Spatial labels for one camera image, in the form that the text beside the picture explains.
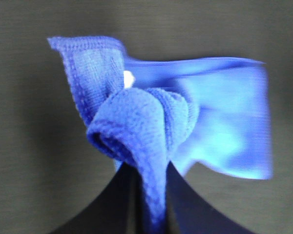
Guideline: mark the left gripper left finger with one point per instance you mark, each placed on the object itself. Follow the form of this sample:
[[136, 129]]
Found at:
[[117, 210]]

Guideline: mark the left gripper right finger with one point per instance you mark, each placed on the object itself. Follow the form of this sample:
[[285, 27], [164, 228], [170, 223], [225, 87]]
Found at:
[[188, 213]]

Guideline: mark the blue microfiber towel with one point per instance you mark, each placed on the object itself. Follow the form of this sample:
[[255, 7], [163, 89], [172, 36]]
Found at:
[[148, 114]]

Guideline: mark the black table cover cloth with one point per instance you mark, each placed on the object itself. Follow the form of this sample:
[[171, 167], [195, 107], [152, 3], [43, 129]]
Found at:
[[48, 170]]

